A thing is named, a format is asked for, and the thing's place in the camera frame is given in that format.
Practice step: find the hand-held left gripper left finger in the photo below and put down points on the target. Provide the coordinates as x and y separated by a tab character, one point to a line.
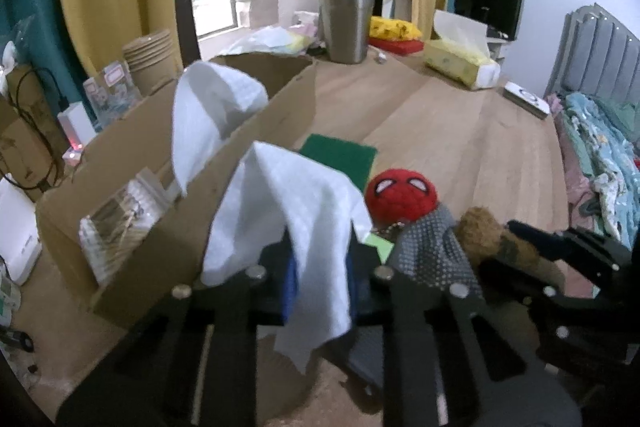
290	292

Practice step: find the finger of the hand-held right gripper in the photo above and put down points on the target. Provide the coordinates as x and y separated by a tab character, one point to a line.
570	249
525	282

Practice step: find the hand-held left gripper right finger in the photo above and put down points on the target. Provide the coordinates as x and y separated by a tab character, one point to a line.
395	307

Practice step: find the dark grey cloth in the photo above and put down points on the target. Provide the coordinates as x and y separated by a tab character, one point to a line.
350	357

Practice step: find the grey dotted sock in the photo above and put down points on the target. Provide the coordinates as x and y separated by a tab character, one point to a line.
430	247

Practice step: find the brown plush toy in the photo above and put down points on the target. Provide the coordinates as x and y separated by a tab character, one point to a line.
475	232

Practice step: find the white cloth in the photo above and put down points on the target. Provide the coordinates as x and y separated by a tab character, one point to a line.
300	207
210	107

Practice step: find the red crochet masked plush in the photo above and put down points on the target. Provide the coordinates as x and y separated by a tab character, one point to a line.
400	207

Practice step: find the yellow green sponge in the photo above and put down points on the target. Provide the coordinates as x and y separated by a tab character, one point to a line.
340	157

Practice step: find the cardboard box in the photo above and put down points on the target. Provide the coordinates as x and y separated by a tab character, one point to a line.
130	137

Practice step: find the pale green sponge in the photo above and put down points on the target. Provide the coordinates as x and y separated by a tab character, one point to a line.
382	249

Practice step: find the printed blanket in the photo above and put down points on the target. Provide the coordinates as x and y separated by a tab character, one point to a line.
600	157

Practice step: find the white flat device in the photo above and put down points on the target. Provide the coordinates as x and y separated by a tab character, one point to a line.
525	99

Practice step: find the clear cotton swab pack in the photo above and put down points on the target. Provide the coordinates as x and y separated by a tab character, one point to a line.
135	197
115	252

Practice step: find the grey padded headboard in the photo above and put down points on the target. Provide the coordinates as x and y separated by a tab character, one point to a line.
595	47

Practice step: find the yellow tissue pack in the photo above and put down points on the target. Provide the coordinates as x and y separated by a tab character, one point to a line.
460	57

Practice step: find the pile of papers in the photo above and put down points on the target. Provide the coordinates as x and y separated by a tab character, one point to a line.
270	39

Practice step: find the white charging dock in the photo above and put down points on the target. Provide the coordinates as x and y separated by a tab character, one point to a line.
74	155

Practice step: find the red box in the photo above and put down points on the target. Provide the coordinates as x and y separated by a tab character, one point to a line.
395	47

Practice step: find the black monitor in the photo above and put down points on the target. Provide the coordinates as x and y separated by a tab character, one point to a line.
490	2

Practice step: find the clear printed container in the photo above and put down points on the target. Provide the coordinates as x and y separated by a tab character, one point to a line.
112	94

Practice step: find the stack of brown paper cups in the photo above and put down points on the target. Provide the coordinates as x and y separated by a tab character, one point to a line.
152	62

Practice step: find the white power adapter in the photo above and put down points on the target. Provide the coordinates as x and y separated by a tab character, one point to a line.
76	124

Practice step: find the yellow pouch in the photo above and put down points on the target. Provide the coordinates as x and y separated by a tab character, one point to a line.
395	28

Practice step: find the stainless steel tumbler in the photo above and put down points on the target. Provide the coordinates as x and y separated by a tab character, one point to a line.
347	17

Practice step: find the brown paper bag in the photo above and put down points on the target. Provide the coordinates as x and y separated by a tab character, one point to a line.
25	132

